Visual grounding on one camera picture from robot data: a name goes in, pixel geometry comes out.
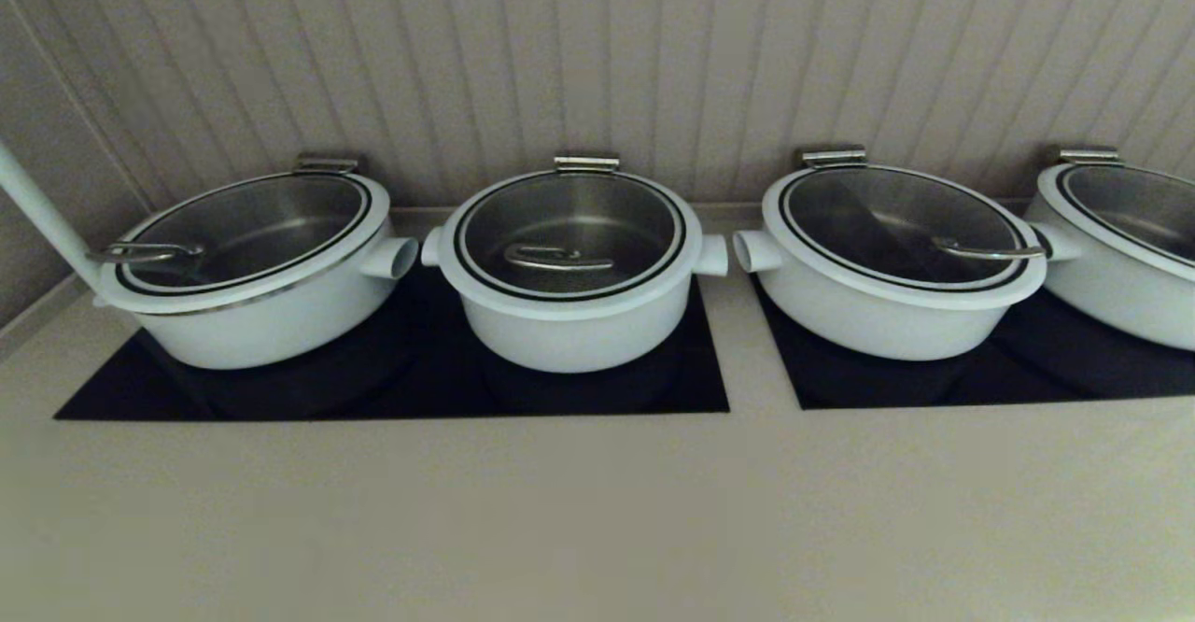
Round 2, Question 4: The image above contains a white pole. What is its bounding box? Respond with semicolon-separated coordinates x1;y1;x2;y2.
0;141;105;294

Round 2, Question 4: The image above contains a wide white pot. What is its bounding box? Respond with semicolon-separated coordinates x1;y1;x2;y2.
1025;219;1195;352
733;227;1089;362
93;230;421;371

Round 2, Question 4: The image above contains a glass lid with white rim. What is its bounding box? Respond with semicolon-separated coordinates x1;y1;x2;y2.
1036;148;1195;282
86;153;391;317
761;146;1048;312

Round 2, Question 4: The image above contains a black glass cooktop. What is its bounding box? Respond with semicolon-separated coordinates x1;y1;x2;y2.
53;262;731;421
752;276;1195;411

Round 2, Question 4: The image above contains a deep white pot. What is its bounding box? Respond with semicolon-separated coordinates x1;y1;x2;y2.
420;230;729;374

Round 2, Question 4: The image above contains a glass lid with curved handle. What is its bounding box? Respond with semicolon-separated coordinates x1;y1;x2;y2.
439;155;706;322

